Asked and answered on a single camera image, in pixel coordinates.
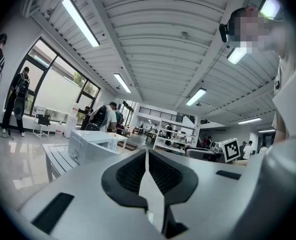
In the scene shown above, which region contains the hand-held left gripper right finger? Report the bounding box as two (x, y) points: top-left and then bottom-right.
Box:
(148, 148), (199, 239)

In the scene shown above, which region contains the white water dispenser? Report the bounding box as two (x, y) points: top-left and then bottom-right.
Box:
(63, 102), (79, 139)

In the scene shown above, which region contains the large black-framed window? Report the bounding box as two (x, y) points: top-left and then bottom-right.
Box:
(4, 37), (101, 125)

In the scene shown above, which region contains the person's head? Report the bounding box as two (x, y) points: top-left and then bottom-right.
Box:
(229, 5), (285, 56)

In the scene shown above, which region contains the white storage shelf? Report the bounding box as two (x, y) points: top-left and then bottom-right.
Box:
(153, 119), (199, 152)

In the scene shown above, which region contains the white chair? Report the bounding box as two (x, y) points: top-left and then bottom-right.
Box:
(33, 105), (52, 140)

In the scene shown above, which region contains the black balcony railing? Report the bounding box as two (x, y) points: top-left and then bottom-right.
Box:
(138, 106), (184, 124)

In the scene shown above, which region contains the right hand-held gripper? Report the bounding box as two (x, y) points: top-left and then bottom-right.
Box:
(218, 137), (240, 164)

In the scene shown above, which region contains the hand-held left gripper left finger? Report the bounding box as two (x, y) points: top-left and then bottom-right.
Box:
(101, 148), (149, 210)

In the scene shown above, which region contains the white microwave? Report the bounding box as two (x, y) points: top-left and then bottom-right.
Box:
(67, 129), (122, 166)

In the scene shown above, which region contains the white table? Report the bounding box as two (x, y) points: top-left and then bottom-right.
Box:
(42, 143), (88, 184)

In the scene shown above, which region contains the long ceiling light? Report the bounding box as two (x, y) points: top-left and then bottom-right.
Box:
(113, 72), (132, 94)
(62, 0), (101, 48)
(226, 46), (247, 66)
(185, 87), (207, 107)
(237, 117), (262, 125)
(259, 0), (281, 20)

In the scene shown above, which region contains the black head camera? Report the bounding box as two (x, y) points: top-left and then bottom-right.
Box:
(218, 22), (230, 44)

